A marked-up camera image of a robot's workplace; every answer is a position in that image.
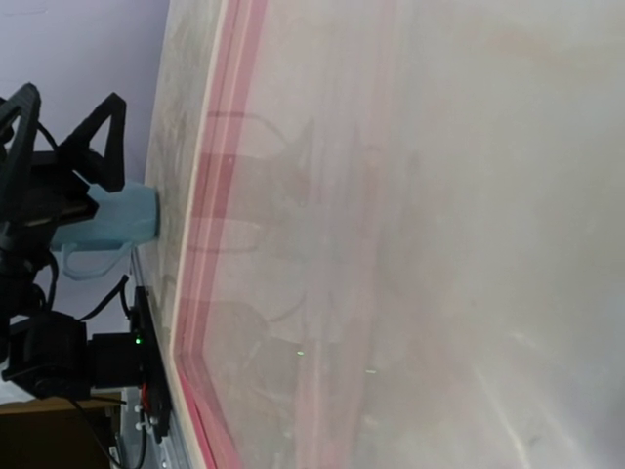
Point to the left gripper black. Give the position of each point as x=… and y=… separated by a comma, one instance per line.
x=38, y=200

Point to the wooden picture frame pink edge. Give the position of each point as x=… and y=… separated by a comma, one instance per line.
x=233, y=30

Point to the clear acrylic glass sheet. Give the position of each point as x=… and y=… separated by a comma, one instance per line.
x=422, y=262

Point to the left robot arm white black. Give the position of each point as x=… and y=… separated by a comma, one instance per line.
x=45, y=352

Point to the light blue mug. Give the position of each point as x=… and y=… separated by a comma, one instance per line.
x=123, y=221

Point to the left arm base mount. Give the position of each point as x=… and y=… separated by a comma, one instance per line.
x=155, y=392

